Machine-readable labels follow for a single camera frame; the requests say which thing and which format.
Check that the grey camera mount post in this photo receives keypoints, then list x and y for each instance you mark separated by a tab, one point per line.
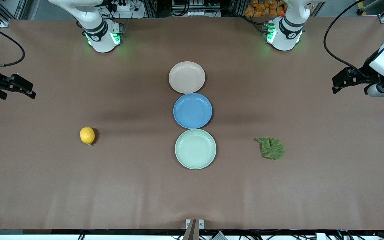
192	230

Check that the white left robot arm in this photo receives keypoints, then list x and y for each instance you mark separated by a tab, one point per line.
285	36

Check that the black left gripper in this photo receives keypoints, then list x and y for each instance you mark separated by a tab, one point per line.
366	76

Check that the blue round plate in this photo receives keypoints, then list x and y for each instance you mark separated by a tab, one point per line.
192	111

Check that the beige round plate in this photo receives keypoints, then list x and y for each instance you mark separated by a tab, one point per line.
187	77

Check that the pale green round plate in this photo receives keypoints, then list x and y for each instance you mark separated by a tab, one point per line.
195	149

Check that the black equipment rack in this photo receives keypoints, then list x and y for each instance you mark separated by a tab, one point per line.
195	8

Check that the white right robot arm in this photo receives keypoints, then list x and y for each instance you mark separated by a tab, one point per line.
102	40

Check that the white power strip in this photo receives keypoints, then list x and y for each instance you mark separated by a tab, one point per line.
123	6

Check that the bag of orange fruits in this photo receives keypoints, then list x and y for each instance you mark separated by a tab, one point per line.
265	8

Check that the yellow lemon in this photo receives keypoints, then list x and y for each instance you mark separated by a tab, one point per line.
87	135

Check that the green lettuce leaf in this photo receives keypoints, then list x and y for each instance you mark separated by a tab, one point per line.
272	149

